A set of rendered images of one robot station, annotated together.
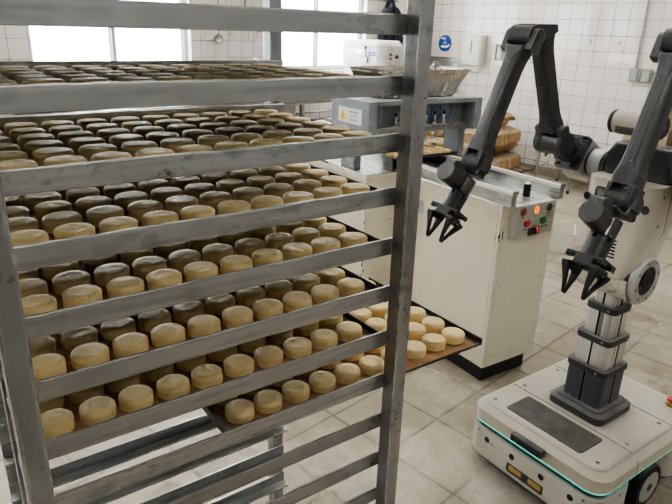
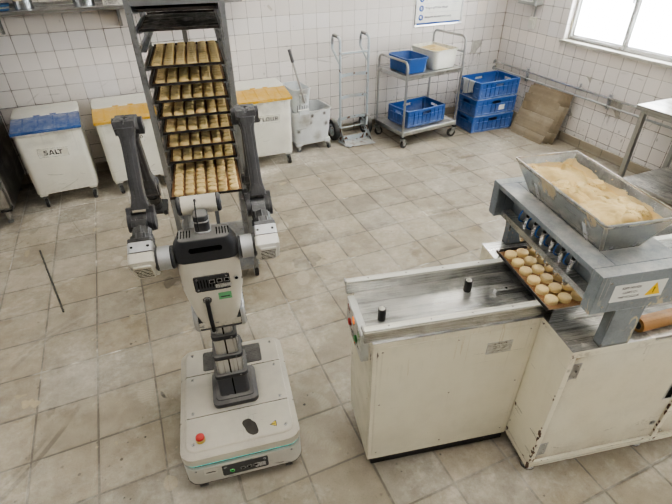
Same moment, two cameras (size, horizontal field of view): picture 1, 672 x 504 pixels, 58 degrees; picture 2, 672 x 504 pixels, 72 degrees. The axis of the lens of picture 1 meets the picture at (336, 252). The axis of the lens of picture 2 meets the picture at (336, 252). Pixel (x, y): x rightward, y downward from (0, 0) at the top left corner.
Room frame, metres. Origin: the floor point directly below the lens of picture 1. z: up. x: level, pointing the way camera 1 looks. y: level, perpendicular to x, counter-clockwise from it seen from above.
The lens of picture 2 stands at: (2.85, -2.12, 2.10)
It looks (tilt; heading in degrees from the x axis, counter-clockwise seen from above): 35 degrees down; 112
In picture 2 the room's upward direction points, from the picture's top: 1 degrees counter-clockwise
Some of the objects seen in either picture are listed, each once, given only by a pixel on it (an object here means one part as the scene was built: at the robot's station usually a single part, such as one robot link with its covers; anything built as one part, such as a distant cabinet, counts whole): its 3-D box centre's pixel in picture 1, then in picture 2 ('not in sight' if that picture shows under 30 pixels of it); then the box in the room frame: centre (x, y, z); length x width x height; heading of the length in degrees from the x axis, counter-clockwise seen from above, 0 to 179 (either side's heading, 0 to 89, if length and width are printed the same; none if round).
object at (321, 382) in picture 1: (322, 382); not in sight; (0.97, 0.02, 0.87); 0.05 x 0.05 x 0.02
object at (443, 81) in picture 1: (409, 81); (584, 199); (3.16, -0.34, 1.25); 0.56 x 0.29 x 0.14; 123
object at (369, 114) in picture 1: (406, 129); (566, 251); (3.16, -0.34, 1.01); 0.72 x 0.33 x 0.34; 123
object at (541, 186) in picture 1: (412, 149); (604, 296); (3.33, -0.41, 0.87); 2.01 x 0.03 x 0.07; 33
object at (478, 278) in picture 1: (463, 261); (433, 366); (2.73, -0.62, 0.45); 0.70 x 0.34 x 0.90; 33
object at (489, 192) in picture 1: (369, 154); (561, 255); (3.17, -0.16, 0.87); 2.01 x 0.03 x 0.07; 33
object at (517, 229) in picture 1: (532, 218); (357, 327); (2.43, -0.82, 0.77); 0.24 x 0.04 x 0.14; 123
